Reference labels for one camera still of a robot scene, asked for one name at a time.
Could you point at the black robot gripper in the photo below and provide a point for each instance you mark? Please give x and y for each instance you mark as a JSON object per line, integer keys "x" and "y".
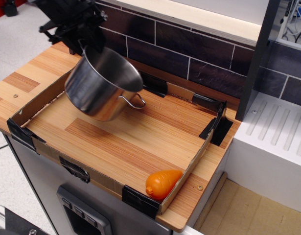
{"x": 76, "y": 23}

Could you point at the stainless steel pot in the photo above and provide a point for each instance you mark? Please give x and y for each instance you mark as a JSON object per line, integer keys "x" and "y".
{"x": 103, "y": 83}

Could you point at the cardboard fence with black tape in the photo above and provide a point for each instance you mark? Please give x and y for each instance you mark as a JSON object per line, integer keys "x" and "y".
{"x": 119, "y": 155}

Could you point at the orange toy carrot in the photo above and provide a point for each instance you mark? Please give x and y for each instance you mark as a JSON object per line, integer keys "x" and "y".
{"x": 160, "y": 184}

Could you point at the grey toy oven panel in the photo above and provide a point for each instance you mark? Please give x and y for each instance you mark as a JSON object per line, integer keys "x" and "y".
{"x": 83, "y": 219}

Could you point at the white toy sink drainboard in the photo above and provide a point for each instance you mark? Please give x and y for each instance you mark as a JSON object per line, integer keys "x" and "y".
{"x": 265, "y": 154}

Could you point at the dark grey vertical post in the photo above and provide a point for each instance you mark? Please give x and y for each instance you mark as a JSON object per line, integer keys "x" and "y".
{"x": 267, "y": 34}

